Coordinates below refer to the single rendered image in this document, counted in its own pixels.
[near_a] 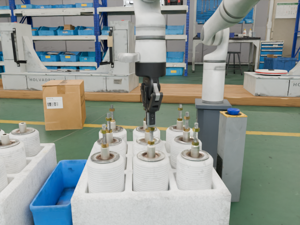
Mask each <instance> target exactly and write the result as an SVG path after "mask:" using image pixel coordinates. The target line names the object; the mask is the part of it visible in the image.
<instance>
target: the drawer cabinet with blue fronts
mask: <svg viewBox="0 0 300 225"><path fill-rule="evenodd" d="M283 46H284V41H260V44H259V53H258V66H257V70H259V69H264V57H267V54H273V55H274V56H277V57H282V56H283ZM255 55H256V45H255V44H254V53H253V62H252V63H254V64H255ZM252 69H253V72H255V71H254V66H252Z"/></svg>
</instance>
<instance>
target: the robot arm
mask: <svg viewBox="0 0 300 225"><path fill-rule="evenodd" d="M259 1H260V0H223V1H222V2H221V4H220V5H219V7H218V9H217V10H216V11H215V13H214V14H213V15H212V16H211V17H210V18H209V19H208V20H207V21H206V23H205V24H204V26H203V27H202V30H201V33H200V39H201V42H202V43H203V44H204V45H208V46H217V49H216V50H215V51H214V52H212V53H209V54H207V55H205V56H204V63H203V83H202V101H201V102H203V103H206V104H222V103H223V97H224V84H225V66H226V57H227V51H228V43H229V28H230V27H232V26H234V25H236V24H237V23H239V22H240V21H241V20H242V19H243V18H244V17H245V16H246V15H247V14H248V13H249V12H250V11H251V9H252V8H253V7H254V6H255V5H256V4H257V3H258V2H259ZM133 6H134V12H135V17H136V26H135V31H136V43H135V53H119V54H118V61H119V62H122V63H134V62H135V75H136V76H138V77H143V83H142V84H141V86H140V90H141V96H142V105H143V106H144V109H145V110H146V125H147V126H148V127H155V126H156V111H159V109H160V105H161V102H162V98H163V93H162V92H160V87H161V86H160V84H159V77H163V76H165V75H166V41H165V31H166V28H165V27H166V23H165V17H164V16H163V15H162V14H161V6H160V0H133Z"/></svg>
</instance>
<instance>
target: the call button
mask: <svg viewBox="0 0 300 225"><path fill-rule="evenodd" d="M227 111H228V114H233V115H236V114H238V113H239V112H240V110H239V109H237V108H229V109H227Z"/></svg>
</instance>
